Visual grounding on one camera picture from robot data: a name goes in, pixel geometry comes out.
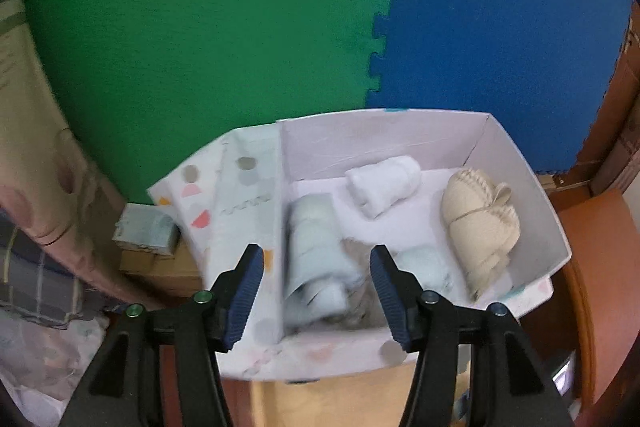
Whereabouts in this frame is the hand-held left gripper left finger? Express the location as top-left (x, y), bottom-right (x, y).
top-left (60, 244), bottom-right (265, 427)

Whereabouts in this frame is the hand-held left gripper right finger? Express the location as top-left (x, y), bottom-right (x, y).
top-left (369, 244), bottom-right (573, 427)

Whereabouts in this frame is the pale blue sock ball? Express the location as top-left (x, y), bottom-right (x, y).
top-left (395, 244), bottom-right (453, 293)

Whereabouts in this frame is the pale grey underwear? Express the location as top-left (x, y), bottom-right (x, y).
top-left (284, 194), bottom-right (351, 325)

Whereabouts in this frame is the beige lace bra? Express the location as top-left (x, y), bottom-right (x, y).
top-left (440, 168), bottom-right (521, 302)

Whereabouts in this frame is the white underwear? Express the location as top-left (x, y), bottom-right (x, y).
top-left (345, 157), bottom-right (422, 219)

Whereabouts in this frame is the wooden drawer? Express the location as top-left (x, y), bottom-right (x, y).
top-left (250, 352), bottom-right (473, 427)

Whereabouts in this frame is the white shoe box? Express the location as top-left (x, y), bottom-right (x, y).
top-left (276, 108), bottom-right (572, 339)

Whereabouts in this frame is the brown cardboard box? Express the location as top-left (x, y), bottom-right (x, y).
top-left (119, 237), bottom-right (213, 303)

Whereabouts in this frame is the white patterned storage box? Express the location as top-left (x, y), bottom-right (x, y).
top-left (146, 127), bottom-right (553, 383)

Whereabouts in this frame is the small grey-green box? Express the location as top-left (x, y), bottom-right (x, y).
top-left (112, 203), bottom-right (181, 255)

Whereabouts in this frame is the grey plaid cloth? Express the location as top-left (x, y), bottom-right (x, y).
top-left (0, 212), bottom-right (108, 330)

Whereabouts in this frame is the white printed bedsheet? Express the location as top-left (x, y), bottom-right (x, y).
top-left (0, 307), bottom-right (111, 427)

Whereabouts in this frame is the pink blanket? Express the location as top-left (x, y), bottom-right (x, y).
top-left (0, 0), bottom-right (166, 308)

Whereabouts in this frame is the green foam mat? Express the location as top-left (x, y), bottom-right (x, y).
top-left (20, 0), bottom-right (401, 208)

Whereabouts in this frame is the blue foam mat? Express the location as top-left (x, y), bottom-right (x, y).
top-left (365, 0), bottom-right (636, 175)

